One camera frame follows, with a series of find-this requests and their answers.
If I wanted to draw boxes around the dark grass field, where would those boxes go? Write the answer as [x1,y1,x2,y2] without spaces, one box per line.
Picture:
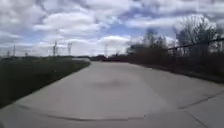
[0,57,92,109]

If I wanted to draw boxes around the row of bare trees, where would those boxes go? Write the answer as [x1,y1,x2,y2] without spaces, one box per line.
[99,14,224,64]

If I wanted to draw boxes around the pale concrete path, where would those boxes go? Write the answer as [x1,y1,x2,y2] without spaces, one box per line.
[0,60,224,128]

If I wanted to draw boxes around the row of distant pylons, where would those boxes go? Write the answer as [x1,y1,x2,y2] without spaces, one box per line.
[4,40,109,58]

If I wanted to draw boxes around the dark chain-link fence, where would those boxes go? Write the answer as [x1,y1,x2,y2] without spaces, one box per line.
[139,37,224,81]

